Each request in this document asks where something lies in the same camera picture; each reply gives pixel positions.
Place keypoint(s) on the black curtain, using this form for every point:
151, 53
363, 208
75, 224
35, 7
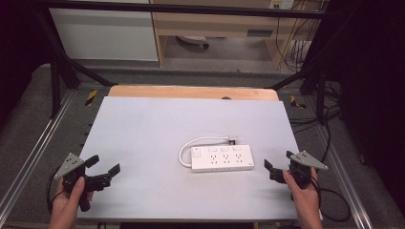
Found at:
372, 89
19, 54

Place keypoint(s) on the white cabinet panel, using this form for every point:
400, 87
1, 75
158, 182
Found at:
105, 35

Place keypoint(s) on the aluminium floor rail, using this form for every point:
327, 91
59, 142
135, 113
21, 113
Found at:
35, 152
345, 178

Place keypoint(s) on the office chair base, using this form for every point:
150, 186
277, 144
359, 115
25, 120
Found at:
194, 40

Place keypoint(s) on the person's left hand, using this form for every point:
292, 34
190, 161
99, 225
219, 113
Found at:
65, 210

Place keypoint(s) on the person's right hand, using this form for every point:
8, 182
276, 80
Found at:
307, 203

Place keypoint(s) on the white power strip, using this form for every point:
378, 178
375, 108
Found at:
223, 158

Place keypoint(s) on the white table cover sheet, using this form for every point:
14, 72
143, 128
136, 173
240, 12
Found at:
153, 133

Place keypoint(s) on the light wooden desk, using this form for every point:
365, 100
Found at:
216, 24

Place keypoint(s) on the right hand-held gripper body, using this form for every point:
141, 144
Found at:
305, 160

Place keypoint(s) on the wooden table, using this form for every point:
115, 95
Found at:
191, 92

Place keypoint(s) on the black metal frame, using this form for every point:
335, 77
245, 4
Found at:
191, 8

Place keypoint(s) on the white wall socket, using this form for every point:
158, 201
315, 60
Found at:
281, 4

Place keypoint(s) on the white power plug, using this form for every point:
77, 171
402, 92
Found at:
233, 139

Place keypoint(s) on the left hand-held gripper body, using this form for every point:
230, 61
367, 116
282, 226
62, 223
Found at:
71, 165

